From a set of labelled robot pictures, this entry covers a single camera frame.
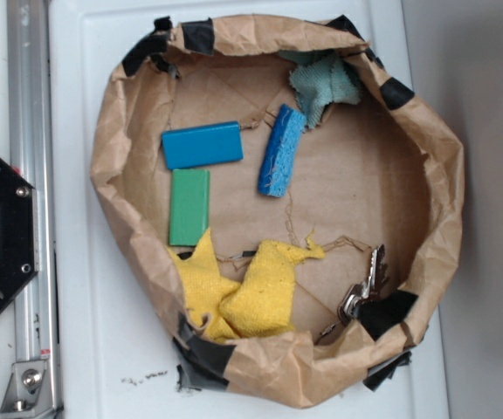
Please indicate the blue rectangular block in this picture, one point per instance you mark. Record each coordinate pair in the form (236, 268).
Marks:
(201, 146)

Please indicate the green rectangular block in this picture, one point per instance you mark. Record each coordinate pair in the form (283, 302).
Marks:
(189, 206)

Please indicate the brown paper bag bin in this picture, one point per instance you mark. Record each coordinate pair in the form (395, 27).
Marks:
(386, 171)

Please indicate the blue sponge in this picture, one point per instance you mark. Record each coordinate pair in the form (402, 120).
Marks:
(277, 167)

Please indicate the yellow cloth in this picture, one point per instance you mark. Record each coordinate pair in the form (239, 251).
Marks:
(260, 305)

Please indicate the silver keys bunch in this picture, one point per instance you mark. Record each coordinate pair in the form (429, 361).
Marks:
(368, 290)

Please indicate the teal cloth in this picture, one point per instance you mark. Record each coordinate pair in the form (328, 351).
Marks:
(322, 78)

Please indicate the white tray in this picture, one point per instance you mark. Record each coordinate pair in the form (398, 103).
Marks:
(116, 359)

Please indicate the aluminium extrusion rail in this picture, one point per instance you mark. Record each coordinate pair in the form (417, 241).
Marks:
(36, 306)

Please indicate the metal corner bracket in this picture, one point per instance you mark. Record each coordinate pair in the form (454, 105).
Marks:
(29, 391)

